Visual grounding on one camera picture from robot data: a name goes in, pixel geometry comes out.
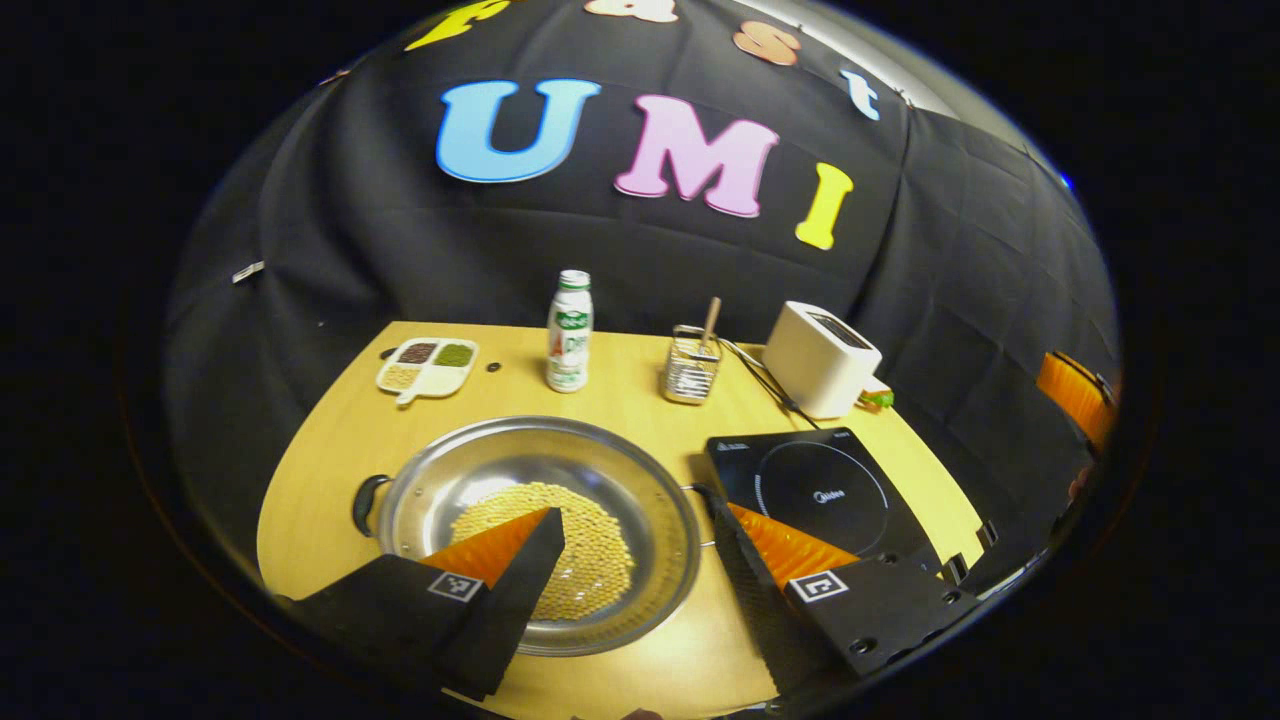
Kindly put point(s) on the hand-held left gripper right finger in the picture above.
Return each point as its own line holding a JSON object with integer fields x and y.
{"x": 760, "y": 610}

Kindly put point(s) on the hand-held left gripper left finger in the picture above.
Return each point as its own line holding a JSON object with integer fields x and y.
{"x": 520, "y": 600}

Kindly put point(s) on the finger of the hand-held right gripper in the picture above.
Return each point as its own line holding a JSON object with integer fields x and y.
{"x": 1075, "y": 395}

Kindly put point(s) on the black induction cooktop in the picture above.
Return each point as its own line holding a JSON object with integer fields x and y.
{"x": 780, "y": 460}

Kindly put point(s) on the pile of soybeans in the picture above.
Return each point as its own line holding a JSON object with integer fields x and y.
{"x": 600, "y": 560}

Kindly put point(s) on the sandwich with lettuce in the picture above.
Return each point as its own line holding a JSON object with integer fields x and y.
{"x": 878, "y": 398}

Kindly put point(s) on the white divided seasoning dish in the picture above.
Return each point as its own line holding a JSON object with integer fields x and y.
{"x": 440, "y": 378}

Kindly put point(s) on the white toaster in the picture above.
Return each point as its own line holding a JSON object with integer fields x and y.
{"x": 815, "y": 370}

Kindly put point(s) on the white drink bottle green label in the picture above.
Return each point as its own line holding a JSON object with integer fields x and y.
{"x": 569, "y": 340}

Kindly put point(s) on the wooden stick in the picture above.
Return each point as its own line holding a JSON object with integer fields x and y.
{"x": 711, "y": 318}

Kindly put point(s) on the grey clip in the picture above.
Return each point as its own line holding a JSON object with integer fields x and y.
{"x": 248, "y": 271}

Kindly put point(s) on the pink clip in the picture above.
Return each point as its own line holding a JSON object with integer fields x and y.
{"x": 335, "y": 75}

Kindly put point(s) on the black table edge bracket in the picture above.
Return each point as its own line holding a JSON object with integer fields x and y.
{"x": 955, "y": 568}
{"x": 988, "y": 534}

